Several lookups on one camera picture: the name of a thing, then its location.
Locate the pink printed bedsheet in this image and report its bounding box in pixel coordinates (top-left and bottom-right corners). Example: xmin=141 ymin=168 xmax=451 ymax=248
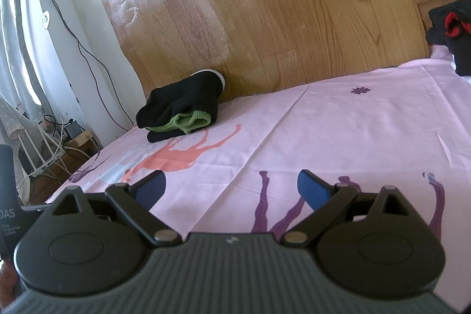
xmin=48 ymin=45 xmax=471 ymax=314

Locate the white router with antennas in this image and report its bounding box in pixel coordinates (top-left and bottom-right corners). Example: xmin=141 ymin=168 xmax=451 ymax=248
xmin=22 ymin=113 xmax=74 ymax=177

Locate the wooden block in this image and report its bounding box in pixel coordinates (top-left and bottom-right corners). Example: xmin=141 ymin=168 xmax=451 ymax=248
xmin=70 ymin=130 xmax=95 ymax=150

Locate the black wall cable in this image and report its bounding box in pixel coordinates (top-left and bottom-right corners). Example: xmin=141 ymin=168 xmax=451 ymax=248
xmin=31 ymin=0 xmax=135 ymax=131

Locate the green and black knit sweater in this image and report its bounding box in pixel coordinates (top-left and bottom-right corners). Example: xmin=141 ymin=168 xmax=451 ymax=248
xmin=135 ymin=69 xmax=226 ymax=144

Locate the grey dotted cloth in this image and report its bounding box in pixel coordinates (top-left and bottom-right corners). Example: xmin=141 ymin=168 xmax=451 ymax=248
xmin=0 ymin=93 xmax=34 ymax=153

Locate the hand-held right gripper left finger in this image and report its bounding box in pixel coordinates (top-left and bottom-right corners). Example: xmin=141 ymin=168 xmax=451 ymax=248
xmin=52 ymin=170 xmax=183 ymax=246

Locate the wood-pattern wall sheet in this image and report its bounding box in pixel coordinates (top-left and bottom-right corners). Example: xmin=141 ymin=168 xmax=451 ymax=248
xmin=99 ymin=0 xmax=431 ymax=109

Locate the grey power adapter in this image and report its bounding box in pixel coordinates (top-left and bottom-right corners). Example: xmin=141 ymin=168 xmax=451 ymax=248
xmin=65 ymin=119 xmax=84 ymax=139

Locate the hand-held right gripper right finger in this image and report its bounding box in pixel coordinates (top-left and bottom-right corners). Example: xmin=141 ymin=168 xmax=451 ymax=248
xmin=282 ymin=170 xmax=409 ymax=247

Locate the white and grey curtain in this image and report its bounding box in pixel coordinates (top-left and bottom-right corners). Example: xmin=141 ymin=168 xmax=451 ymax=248
xmin=0 ymin=0 xmax=56 ymax=138

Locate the person's left hand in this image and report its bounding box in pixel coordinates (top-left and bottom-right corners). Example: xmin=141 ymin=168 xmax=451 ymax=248
xmin=0 ymin=260 xmax=23 ymax=305

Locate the black sweater with red cuffs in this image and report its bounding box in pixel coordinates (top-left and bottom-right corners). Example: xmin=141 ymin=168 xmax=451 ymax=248
xmin=425 ymin=0 xmax=471 ymax=76

